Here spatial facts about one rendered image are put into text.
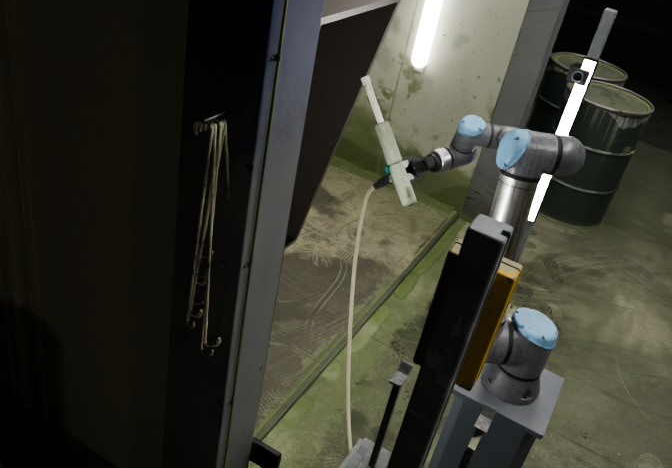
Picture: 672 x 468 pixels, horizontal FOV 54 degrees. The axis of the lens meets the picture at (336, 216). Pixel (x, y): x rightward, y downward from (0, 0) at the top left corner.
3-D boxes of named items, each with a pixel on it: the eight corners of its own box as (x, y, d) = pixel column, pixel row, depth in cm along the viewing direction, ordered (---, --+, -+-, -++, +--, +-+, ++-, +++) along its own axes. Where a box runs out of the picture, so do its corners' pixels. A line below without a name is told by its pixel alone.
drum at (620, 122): (524, 180, 505) (565, 71, 459) (599, 201, 497) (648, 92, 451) (523, 216, 455) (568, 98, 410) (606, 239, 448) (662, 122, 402)
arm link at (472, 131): (490, 115, 238) (478, 138, 248) (460, 110, 237) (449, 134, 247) (493, 133, 233) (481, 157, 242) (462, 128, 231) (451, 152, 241)
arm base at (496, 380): (544, 380, 221) (554, 358, 216) (530, 415, 206) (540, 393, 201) (491, 354, 227) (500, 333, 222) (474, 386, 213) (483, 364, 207)
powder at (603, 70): (633, 75, 495) (634, 73, 495) (612, 87, 456) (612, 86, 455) (567, 51, 520) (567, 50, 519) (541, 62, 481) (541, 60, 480)
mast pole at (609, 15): (488, 310, 356) (604, 8, 272) (491, 305, 360) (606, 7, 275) (497, 314, 354) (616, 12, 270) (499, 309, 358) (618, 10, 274)
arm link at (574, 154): (607, 142, 179) (517, 123, 245) (564, 136, 178) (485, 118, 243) (597, 184, 181) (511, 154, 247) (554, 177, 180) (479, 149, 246)
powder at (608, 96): (566, 77, 459) (567, 75, 458) (644, 96, 452) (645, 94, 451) (570, 101, 413) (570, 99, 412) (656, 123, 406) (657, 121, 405)
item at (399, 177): (392, 214, 249) (420, 201, 228) (381, 217, 247) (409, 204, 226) (350, 95, 252) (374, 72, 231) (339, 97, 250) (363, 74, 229)
